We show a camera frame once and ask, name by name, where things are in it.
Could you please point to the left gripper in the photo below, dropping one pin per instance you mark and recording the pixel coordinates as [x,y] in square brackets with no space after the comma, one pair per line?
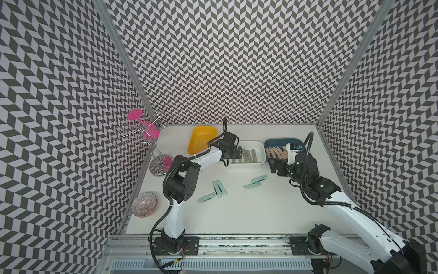
[237,153]

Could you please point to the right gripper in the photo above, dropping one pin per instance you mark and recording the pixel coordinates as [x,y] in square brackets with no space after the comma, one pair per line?
[277,161]

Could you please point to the olive knife vertical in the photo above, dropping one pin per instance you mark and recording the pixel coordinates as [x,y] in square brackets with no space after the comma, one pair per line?
[245,156]

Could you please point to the pink knife diagonal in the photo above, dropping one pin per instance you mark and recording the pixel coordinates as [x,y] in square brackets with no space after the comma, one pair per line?
[278,153]

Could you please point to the pink knife vertical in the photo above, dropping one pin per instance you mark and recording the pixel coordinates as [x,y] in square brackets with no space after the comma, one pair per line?
[273,153]

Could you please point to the white storage box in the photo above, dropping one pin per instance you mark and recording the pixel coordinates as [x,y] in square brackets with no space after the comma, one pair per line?
[249,145]

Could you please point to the dark teal storage box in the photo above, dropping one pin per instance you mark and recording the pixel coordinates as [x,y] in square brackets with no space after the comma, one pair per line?
[280,142]

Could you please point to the yellow storage box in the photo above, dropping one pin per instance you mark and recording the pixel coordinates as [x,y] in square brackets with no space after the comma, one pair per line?
[201,135]

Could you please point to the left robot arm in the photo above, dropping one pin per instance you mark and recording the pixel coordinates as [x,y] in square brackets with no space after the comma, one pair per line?
[179,185]

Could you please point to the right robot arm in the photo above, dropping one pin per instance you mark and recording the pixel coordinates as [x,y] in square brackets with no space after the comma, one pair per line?
[383,252]

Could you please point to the mint knife middle right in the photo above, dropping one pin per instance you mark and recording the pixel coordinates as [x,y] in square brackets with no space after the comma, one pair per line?
[252,185]

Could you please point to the mint knife centre right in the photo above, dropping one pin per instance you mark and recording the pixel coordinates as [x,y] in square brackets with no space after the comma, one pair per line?
[222,188]

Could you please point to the mint knife centre left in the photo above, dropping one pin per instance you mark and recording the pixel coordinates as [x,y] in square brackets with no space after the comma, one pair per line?
[217,189]

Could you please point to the pink ribbed glass bowl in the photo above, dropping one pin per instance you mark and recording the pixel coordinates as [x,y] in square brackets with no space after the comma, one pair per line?
[144,205]

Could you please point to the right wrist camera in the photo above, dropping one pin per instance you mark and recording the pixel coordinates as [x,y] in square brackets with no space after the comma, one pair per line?
[292,150]

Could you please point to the wire rack with pink discs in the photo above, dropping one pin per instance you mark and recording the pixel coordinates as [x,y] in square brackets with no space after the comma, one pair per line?
[136,130]

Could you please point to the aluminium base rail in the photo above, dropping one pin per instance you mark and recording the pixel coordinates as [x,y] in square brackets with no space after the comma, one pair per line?
[211,246]

